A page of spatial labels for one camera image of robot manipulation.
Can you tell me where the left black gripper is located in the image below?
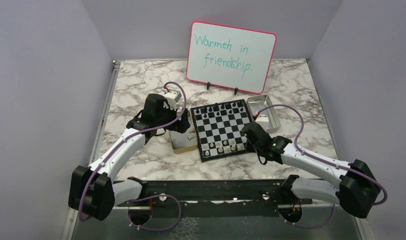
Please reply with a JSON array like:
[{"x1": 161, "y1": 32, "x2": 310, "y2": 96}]
[{"x1": 155, "y1": 102, "x2": 190, "y2": 133}]

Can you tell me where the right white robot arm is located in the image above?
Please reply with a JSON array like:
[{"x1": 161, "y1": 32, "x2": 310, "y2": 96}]
[{"x1": 240, "y1": 122, "x2": 380, "y2": 219}]

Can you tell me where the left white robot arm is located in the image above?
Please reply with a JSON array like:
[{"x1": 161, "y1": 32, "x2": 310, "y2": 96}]
[{"x1": 68, "y1": 90, "x2": 190, "y2": 221}]

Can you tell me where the gold tin with white pieces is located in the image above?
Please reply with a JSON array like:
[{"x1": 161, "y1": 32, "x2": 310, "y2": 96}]
[{"x1": 169, "y1": 128, "x2": 198, "y2": 154}]

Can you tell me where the black and white chessboard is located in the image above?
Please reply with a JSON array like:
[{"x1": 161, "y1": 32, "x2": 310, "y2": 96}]
[{"x1": 190, "y1": 99, "x2": 253, "y2": 162}]

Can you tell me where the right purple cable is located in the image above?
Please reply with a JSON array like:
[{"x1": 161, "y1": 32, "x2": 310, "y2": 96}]
[{"x1": 254, "y1": 104, "x2": 388, "y2": 229}]

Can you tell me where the purple cable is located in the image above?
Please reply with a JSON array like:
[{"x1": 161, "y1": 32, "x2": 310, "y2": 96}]
[
  {"x1": 78, "y1": 81, "x2": 187, "y2": 233},
  {"x1": 254, "y1": 104, "x2": 388, "y2": 229}
]

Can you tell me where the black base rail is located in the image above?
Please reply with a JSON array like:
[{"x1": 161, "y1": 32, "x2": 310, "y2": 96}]
[{"x1": 115, "y1": 179, "x2": 295, "y2": 218}]

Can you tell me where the white board with pink frame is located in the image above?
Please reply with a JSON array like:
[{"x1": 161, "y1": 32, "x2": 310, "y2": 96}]
[{"x1": 185, "y1": 21, "x2": 277, "y2": 94}]

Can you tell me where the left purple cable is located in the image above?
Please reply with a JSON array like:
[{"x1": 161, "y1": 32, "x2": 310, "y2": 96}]
[{"x1": 78, "y1": 81, "x2": 187, "y2": 233}]

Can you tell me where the aluminium frame rail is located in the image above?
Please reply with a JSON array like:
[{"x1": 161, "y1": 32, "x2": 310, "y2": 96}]
[{"x1": 60, "y1": 60, "x2": 122, "y2": 240}]

